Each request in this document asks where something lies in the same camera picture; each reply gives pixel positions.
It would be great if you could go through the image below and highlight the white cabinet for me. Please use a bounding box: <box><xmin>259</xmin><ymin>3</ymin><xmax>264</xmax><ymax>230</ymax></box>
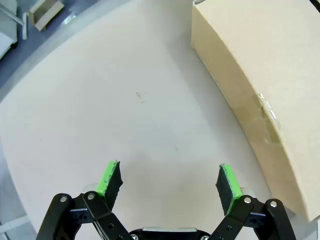
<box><xmin>0</xmin><ymin>0</ymin><xmax>26</xmax><ymax>61</ymax></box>

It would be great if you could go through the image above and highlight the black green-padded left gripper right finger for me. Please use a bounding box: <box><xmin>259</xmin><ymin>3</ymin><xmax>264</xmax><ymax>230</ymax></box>
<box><xmin>207</xmin><ymin>163</ymin><xmax>296</xmax><ymax>240</ymax></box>

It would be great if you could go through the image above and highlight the large brown cardboard box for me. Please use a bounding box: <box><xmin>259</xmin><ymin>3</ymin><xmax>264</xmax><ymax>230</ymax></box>
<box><xmin>191</xmin><ymin>0</ymin><xmax>320</xmax><ymax>223</ymax></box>

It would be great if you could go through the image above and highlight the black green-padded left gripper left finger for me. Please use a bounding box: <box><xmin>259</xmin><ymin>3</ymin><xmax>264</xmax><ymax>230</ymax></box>
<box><xmin>36</xmin><ymin>159</ymin><xmax>134</xmax><ymax>240</ymax></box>

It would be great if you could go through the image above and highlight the white strip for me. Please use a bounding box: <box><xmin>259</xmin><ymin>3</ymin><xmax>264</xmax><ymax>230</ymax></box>
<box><xmin>21</xmin><ymin>12</ymin><xmax>28</xmax><ymax>40</ymax></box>

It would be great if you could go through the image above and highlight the small wooden crate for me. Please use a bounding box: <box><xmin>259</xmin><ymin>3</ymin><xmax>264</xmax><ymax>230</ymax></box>
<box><xmin>27</xmin><ymin>0</ymin><xmax>65</xmax><ymax>32</ymax></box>

